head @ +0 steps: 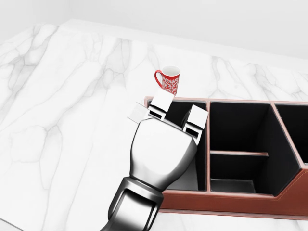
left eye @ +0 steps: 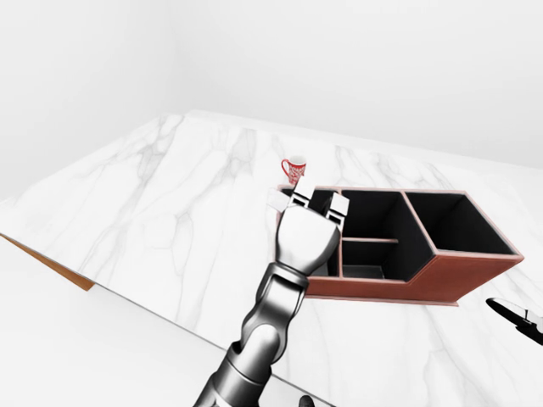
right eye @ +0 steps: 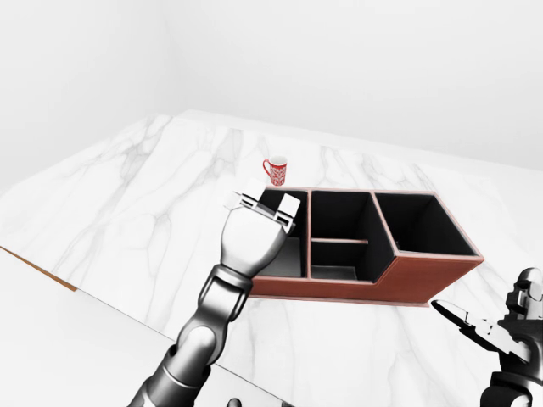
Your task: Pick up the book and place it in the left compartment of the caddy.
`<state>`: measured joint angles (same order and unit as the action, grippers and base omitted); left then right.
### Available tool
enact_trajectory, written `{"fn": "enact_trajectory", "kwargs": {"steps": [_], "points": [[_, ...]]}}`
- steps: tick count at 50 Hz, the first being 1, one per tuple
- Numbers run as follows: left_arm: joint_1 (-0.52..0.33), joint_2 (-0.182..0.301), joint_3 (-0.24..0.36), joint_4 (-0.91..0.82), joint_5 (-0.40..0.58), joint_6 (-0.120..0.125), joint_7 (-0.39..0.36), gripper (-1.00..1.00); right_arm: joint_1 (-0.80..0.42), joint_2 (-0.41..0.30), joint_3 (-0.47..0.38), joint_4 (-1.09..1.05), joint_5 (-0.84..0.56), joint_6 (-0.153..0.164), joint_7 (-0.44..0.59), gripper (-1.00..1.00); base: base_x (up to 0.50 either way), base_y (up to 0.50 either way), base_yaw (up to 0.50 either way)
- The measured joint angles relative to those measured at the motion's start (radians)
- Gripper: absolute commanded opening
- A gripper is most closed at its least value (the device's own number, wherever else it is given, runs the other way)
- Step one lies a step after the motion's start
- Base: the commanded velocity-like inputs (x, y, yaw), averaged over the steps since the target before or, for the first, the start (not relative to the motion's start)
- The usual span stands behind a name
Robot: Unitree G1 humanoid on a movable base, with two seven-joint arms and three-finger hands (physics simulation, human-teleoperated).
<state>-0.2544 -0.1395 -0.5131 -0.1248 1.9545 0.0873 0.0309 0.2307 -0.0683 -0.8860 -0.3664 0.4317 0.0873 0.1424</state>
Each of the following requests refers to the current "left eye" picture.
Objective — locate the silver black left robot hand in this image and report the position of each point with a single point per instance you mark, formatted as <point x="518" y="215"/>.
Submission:
<point x="304" y="237"/>

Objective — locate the red-brown desk caddy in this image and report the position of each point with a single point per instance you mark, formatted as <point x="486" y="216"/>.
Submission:
<point x="441" y="277"/>

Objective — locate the red and white patterned mug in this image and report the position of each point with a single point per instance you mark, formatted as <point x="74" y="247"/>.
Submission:
<point x="296" y="170"/>

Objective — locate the small dark shape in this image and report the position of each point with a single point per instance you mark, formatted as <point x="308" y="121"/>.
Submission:
<point x="306" y="402"/>

